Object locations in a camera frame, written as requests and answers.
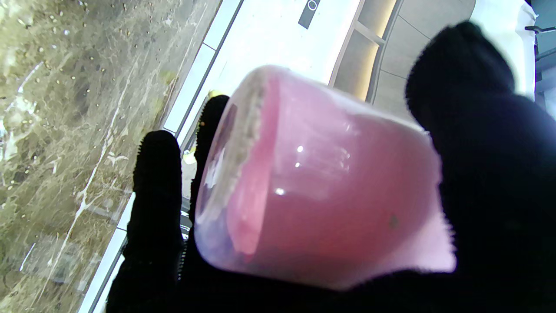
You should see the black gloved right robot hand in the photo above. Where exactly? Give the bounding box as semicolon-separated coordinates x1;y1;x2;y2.
106;22;556;313

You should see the pink measuring cup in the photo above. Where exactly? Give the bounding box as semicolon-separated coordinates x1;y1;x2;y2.
193;65;457;290

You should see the white counter with drawers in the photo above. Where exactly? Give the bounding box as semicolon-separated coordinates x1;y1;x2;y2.
78;0;244;313

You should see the open lit wall cabinet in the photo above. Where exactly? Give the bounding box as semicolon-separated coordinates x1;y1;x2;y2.
329;0;398;103

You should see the black wall socket strip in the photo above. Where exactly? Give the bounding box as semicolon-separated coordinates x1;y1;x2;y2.
298;0;322;30

